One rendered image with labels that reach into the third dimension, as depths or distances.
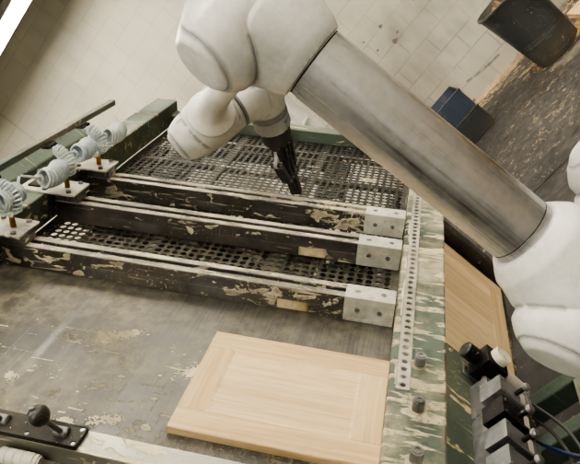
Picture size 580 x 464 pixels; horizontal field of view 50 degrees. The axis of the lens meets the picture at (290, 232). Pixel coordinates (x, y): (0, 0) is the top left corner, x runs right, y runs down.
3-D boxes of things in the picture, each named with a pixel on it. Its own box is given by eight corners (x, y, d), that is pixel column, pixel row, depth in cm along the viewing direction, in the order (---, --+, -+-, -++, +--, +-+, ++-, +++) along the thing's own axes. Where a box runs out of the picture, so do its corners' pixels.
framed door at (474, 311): (521, 452, 183) (527, 448, 182) (380, 342, 176) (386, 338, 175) (496, 291, 262) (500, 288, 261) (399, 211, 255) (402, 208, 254)
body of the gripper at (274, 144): (284, 138, 144) (293, 166, 151) (292, 114, 149) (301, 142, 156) (254, 139, 147) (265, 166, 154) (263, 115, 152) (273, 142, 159)
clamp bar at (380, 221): (401, 241, 193) (412, 170, 182) (57, 192, 213) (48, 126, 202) (403, 227, 202) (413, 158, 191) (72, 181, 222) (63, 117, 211)
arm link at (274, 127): (290, 95, 145) (295, 114, 149) (254, 96, 148) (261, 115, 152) (281, 121, 140) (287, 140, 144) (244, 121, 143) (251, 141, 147)
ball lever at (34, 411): (69, 446, 111) (40, 425, 100) (50, 442, 112) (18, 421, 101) (77, 425, 113) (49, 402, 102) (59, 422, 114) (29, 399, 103)
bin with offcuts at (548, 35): (595, 23, 468) (532, -34, 460) (543, 76, 485) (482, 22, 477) (573, 22, 517) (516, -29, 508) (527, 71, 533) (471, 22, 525)
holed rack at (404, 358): (409, 392, 126) (410, 389, 125) (394, 389, 126) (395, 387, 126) (425, 138, 269) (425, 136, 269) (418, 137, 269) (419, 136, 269)
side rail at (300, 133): (411, 167, 268) (414, 143, 263) (172, 138, 286) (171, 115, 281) (411, 160, 275) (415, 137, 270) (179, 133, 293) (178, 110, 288)
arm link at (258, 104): (270, 87, 148) (227, 118, 145) (251, 32, 137) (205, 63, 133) (298, 104, 142) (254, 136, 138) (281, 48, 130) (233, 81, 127)
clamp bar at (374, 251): (398, 274, 176) (409, 198, 164) (22, 218, 195) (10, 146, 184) (400, 257, 184) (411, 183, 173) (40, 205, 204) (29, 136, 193)
